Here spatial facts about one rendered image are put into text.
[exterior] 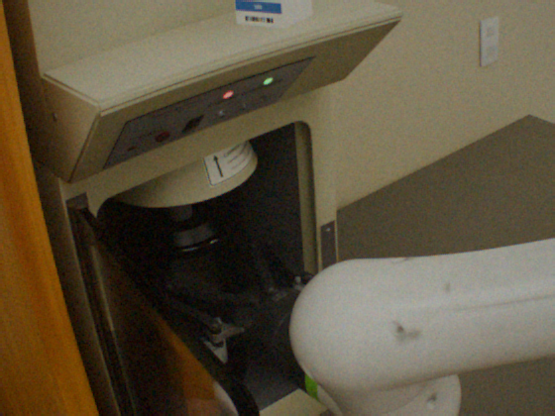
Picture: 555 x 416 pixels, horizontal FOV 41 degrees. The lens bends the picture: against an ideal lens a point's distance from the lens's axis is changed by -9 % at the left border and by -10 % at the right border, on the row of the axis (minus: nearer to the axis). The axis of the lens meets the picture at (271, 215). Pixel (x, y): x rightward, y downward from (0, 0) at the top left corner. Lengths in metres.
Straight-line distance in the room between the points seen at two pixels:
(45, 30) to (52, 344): 0.26
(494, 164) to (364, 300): 1.18
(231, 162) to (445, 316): 0.36
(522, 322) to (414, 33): 1.13
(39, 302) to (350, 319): 0.24
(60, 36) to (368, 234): 0.92
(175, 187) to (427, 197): 0.85
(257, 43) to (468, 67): 1.18
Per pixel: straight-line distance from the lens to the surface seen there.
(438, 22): 1.68
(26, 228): 0.60
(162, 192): 0.82
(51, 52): 0.67
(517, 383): 1.15
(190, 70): 0.61
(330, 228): 0.93
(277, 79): 0.71
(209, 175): 0.82
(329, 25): 0.69
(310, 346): 0.59
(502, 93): 1.94
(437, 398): 0.67
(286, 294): 0.81
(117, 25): 0.69
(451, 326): 0.56
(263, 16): 0.69
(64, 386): 0.69
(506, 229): 1.49
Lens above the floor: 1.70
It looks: 30 degrees down
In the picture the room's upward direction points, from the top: 5 degrees counter-clockwise
